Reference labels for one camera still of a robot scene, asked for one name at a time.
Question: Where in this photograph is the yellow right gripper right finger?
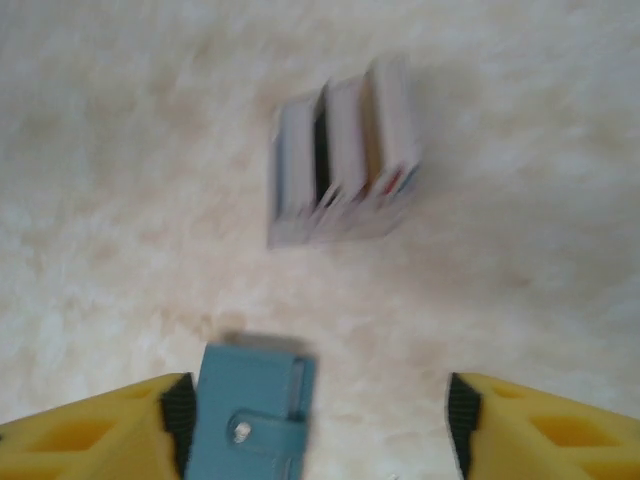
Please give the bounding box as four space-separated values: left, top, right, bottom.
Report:
447 372 640 480

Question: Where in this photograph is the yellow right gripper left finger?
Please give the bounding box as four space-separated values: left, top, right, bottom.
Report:
0 372 199 480

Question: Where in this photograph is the blue leather card holder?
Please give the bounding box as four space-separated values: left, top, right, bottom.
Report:
184 332 319 480

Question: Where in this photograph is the clear acrylic card box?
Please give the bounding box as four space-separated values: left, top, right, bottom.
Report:
267 54 421 249

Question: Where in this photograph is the card stack with blue face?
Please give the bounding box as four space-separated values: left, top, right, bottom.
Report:
272 97 321 226

